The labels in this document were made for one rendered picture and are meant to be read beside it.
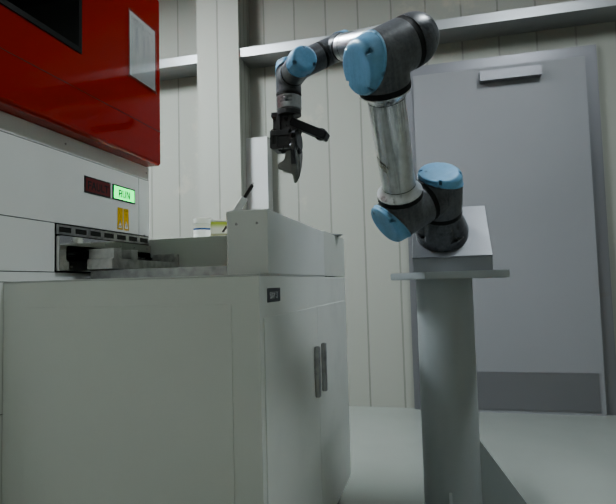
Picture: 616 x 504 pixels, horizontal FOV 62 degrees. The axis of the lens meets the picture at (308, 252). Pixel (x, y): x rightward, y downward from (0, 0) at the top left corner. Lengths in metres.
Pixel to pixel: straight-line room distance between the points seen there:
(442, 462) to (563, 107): 2.46
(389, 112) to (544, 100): 2.37
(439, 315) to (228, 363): 0.66
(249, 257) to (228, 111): 2.49
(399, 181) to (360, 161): 2.16
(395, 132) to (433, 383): 0.71
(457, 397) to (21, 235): 1.20
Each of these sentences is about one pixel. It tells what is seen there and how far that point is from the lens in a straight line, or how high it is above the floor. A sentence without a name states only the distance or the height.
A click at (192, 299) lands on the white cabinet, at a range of 1.08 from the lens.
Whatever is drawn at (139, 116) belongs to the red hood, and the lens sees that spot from 1.80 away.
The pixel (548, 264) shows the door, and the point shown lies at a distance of 3.32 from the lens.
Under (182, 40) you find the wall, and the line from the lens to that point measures 4.11.
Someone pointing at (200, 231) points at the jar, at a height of 1.01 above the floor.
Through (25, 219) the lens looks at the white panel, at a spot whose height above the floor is 0.97.
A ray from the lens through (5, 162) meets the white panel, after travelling 1.40.
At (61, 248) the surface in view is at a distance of 1.49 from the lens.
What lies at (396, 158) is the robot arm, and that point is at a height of 1.09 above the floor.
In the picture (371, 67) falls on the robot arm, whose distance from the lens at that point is 1.10.
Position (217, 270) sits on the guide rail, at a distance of 1.35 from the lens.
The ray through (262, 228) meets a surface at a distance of 1.09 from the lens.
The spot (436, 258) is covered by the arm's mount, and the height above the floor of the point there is 0.86.
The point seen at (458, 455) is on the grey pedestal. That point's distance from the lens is 1.55.
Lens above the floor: 0.80
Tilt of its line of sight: 4 degrees up
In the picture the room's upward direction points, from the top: 2 degrees counter-clockwise
